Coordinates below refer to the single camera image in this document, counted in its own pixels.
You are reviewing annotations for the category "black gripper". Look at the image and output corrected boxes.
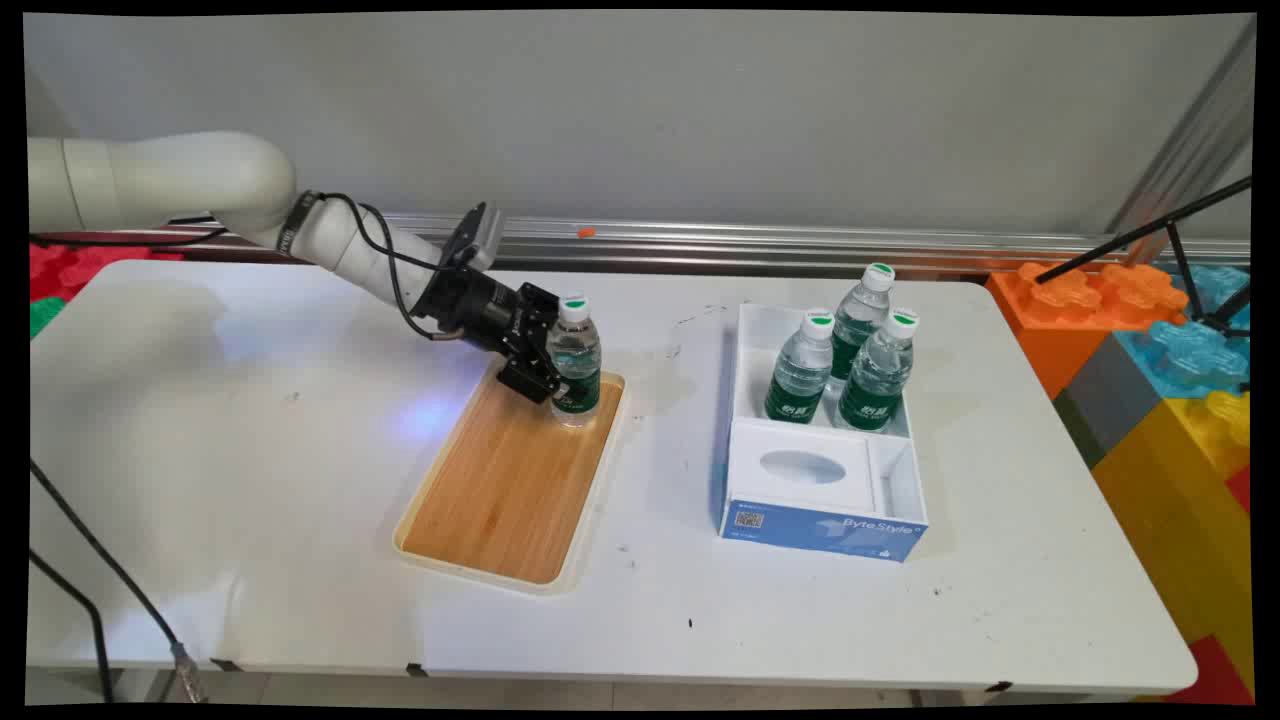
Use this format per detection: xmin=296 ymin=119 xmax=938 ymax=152
xmin=414 ymin=268 xmax=562 ymax=405

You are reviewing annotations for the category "water bottle English green label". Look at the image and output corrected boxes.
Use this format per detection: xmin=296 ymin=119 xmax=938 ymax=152
xmin=545 ymin=293 xmax=604 ymax=429

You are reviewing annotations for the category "wooden tray with cream rim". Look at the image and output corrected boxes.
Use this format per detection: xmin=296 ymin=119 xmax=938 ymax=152
xmin=392 ymin=355 xmax=629 ymax=597

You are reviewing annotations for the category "white and blue cardboard box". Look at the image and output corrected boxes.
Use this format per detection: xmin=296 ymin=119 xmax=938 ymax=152
xmin=718 ymin=302 xmax=930 ymax=564

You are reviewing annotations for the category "orange foam block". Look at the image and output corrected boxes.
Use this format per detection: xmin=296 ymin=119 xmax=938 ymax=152
xmin=985 ymin=262 xmax=1191 ymax=401

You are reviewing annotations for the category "grey foam block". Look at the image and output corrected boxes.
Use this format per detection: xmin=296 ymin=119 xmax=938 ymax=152
xmin=1052 ymin=332 xmax=1166 ymax=471

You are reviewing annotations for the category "blue foam block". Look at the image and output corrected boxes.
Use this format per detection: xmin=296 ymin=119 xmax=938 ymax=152
xmin=1115 ymin=265 xmax=1253 ymax=399

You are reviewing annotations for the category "black tripod stand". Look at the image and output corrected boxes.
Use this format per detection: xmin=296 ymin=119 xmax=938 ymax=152
xmin=1033 ymin=175 xmax=1253 ymax=337

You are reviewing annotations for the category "red foam block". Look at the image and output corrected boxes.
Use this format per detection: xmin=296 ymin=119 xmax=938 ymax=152
xmin=1165 ymin=632 xmax=1256 ymax=706

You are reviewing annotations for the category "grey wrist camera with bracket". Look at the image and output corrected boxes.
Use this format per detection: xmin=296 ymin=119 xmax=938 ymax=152
xmin=438 ymin=202 xmax=507 ymax=274

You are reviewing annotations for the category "aluminium rail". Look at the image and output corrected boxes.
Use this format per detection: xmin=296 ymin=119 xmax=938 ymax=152
xmin=165 ymin=210 xmax=1251 ymax=278

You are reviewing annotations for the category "grey cable with metal connector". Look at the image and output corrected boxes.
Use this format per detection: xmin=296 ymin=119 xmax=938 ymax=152
xmin=28 ymin=458 xmax=208 ymax=703

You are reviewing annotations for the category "thick black cable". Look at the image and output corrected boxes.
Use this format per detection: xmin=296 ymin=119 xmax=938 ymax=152
xmin=28 ymin=548 xmax=116 ymax=703

